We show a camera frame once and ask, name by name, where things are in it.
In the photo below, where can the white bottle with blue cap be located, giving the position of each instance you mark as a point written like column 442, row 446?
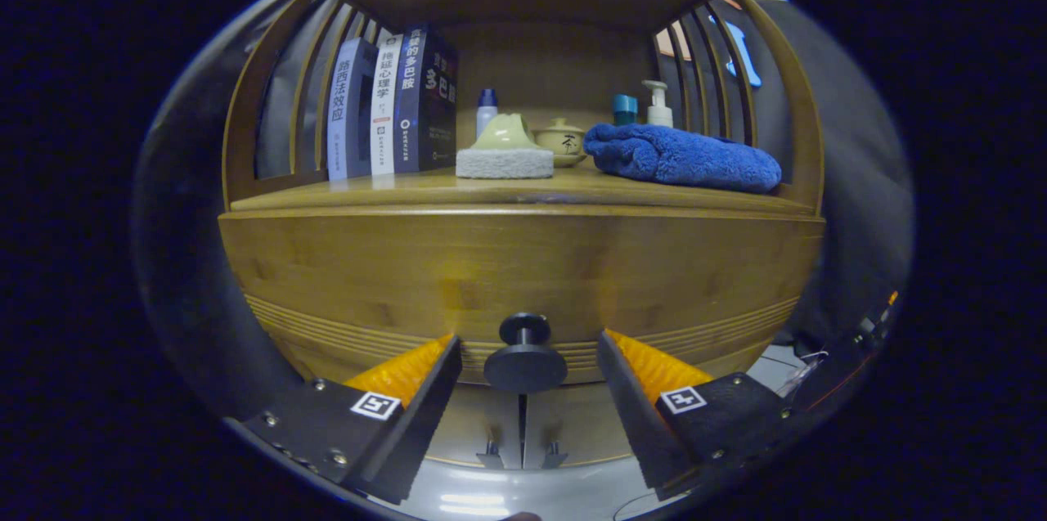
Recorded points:
column 486, row 114

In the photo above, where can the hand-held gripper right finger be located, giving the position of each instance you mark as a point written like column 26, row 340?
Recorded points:
column 634, row 423

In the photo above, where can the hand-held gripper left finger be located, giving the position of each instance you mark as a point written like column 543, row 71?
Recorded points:
column 417, row 423

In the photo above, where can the folded blue towel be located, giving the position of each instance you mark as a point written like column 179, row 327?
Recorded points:
column 683, row 157

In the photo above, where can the white pump bottle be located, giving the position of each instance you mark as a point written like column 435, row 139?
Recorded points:
column 658, row 112

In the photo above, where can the beige lidded tea cup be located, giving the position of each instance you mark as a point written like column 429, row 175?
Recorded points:
column 564, row 141

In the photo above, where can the wooden countertop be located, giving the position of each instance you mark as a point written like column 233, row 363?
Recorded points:
column 425, row 190

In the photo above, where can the wooden cabinet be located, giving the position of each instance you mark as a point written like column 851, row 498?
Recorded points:
column 556, row 63

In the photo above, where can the light blue-grey book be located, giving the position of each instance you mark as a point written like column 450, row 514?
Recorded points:
column 345, row 112

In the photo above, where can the white book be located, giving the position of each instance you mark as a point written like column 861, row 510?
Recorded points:
column 384, row 104

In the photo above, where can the wooden drawer with black knob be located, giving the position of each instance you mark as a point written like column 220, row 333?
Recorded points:
column 523, row 267

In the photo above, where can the dark navy book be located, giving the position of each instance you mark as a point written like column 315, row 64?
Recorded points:
column 429, row 96

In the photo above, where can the teal bottle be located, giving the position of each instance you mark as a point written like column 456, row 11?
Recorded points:
column 625, row 110

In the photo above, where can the dark equipment with orange tip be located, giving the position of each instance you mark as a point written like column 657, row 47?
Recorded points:
column 871, row 325

